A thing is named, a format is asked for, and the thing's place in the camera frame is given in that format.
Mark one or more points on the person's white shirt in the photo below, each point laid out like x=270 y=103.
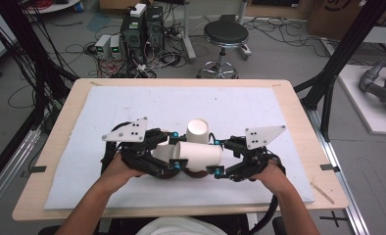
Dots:
x=178 y=227

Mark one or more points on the black metal frame post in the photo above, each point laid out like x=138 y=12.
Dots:
x=341 y=52

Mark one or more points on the tall stack of paper cups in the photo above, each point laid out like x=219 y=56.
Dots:
x=197 y=130

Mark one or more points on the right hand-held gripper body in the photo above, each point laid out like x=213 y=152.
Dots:
x=254 y=160

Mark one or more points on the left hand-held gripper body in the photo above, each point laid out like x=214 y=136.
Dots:
x=134 y=153

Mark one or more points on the white platform board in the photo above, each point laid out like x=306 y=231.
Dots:
x=361 y=107

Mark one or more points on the black computer tower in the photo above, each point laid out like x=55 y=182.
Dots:
x=133 y=36
x=155 y=26

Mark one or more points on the black tape strip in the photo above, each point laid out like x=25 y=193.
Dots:
x=328 y=167
x=38 y=169

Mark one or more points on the aluminium floor rail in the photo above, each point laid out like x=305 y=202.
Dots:
x=8 y=176
x=341 y=182

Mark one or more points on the black round stool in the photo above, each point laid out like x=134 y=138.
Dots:
x=226 y=34

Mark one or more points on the thin wooden stick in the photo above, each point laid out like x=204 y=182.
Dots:
x=323 y=194

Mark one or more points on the person's left hand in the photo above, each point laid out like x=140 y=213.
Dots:
x=120 y=171

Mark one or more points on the dark brown cup holder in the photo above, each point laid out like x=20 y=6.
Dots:
x=197 y=173

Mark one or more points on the single white paper cup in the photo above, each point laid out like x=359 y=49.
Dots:
x=199 y=155

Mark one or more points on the brown cardboard box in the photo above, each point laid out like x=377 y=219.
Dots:
x=334 y=16

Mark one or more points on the light wooden table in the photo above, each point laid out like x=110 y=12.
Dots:
x=315 y=153

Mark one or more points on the white power supply unit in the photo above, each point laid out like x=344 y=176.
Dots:
x=103 y=45
x=115 y=46

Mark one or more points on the white table leg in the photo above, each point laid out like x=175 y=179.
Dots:
x=188 y=32
x=245 y=49

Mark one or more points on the person's right hand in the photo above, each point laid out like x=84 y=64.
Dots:
x=271 y=176

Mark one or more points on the white adapter box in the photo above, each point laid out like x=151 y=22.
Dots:
x=138 y=10

